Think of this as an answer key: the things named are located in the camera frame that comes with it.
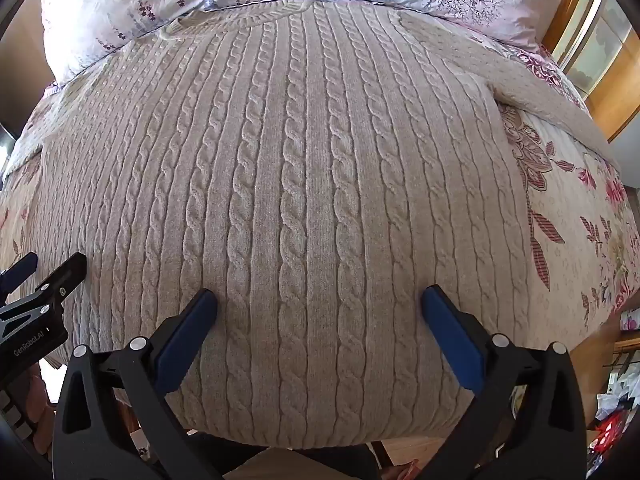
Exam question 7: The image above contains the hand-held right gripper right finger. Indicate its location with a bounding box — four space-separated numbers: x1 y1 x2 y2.
420 285 587 480

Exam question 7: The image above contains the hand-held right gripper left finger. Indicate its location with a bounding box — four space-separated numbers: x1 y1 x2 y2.
52 288 223 480

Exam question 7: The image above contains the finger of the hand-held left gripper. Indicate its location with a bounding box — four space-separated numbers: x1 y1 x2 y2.
0 251 40 292
0 252 89 342

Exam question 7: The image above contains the beige cable-knit sweater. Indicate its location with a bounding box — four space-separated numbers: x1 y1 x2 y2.
5 0 621 450

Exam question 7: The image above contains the pile of colourful packets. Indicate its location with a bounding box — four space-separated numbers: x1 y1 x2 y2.
585 355 640 480

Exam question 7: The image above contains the floral bed sheet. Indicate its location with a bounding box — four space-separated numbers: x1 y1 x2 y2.
0 30 640 342

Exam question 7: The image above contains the pink floral pillow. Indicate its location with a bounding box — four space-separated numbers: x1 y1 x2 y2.
37 0 301 87

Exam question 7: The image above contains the wooden bed headboard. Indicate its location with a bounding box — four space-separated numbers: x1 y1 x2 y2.
542 0 640 142

